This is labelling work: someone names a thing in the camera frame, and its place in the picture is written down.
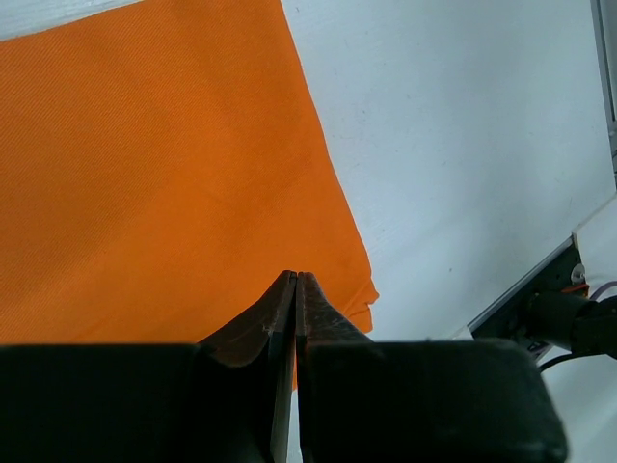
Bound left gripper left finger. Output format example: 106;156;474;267
1;271;296;462

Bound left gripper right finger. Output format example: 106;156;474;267
295;273;568;462

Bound orange trousers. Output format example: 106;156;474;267
1;1;378;343

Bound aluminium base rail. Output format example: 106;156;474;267
469;237;589;361

